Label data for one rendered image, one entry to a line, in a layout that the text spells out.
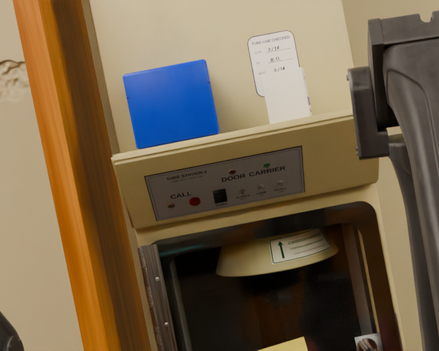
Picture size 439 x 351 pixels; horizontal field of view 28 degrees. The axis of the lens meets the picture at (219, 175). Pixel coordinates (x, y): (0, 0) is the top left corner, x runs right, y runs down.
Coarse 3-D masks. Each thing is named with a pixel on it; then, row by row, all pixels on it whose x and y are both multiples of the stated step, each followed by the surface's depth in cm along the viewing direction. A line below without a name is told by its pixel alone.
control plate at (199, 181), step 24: (192, 168) 104; (216, 168) 105; (240, 168) 105; (264, 168) 106; (288, 168) 107; (168, 192) 107; (192, 192) 107; (264, 192) 109; (288, 192) 110; (168, 216) 110
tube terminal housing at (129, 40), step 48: (96, 0) 112; (144, 0) 112; (192, 0) 112; (240, 0) 112; (288, 0) 113; (336, 0) 113; (144, 48) 113; (192, 48) 113; (240, 48) 113; (336, 48) 113; (240, 96) 113; (336, 96) 113; (336, 192) 114; (144, 240) 114; (384, 240) 114
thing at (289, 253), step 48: (192, 240) 113; (240, 240) 113; (288, 240) 113; (336, 240) 113; (192, 288) 113; (240, 288) 113; (288, 288) 113; (336, 288) 113; (384, 288) 113; (192, 336) 113; (240, 336) 113; (288, 336) 114; (336, 336) 114; (384, 336) 114
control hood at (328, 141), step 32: (256, 128) 102; (288, 128) 102; (320, 128) 103; (352, 128) 103; (128, 160) 102; (160, 160) 102; (192, 160) 103; (224, 160) 104; (320, 160) 107; (352, 160) 108; (128, 192) 106; (320, 192) 112; (160, 224) 111
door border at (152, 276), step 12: (144, 252) 113; (156, 252) 113; (156, 264) 113; (144, 276) 112; (156, 276) 113; (156, 288) 113; (156, 300) 113; (156, 312) 113; (168, 312) 113; (156, 324) 113; (168, 324) 113; (168, 336) 113; (168, 348) 113
